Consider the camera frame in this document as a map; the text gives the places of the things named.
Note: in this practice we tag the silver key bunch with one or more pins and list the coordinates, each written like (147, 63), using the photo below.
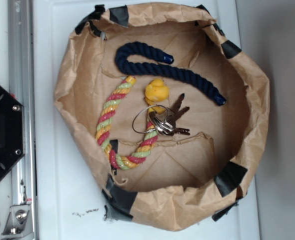
(164, 118)

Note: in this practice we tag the yellow rubber duck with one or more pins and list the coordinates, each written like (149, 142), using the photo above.
(155, 92)

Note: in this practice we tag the brown paper bag bin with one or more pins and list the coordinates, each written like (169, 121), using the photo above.
(168, 182)

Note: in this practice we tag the aluminium extrusion rail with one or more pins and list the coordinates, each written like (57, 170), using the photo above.
(21, 84)

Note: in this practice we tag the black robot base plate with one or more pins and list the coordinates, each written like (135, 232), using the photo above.
(11, 132)

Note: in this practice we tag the metal corner bracket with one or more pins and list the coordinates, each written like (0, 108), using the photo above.
(19, 222)

